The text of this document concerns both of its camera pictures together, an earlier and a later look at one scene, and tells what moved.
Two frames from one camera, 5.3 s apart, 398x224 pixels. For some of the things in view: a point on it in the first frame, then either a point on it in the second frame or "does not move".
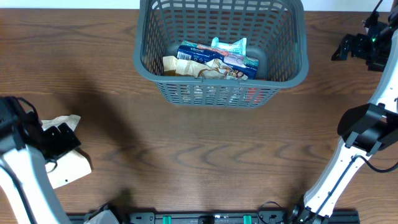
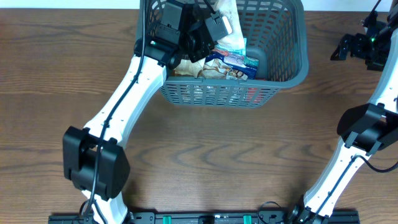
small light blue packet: [239, 46] does not move
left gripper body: [56, 142] to [187, 40]
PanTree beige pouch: [211, 68] does not move
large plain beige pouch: [71, 120] to [235, 40]
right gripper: [359, 41] does not move
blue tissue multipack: [199, 51] does not move
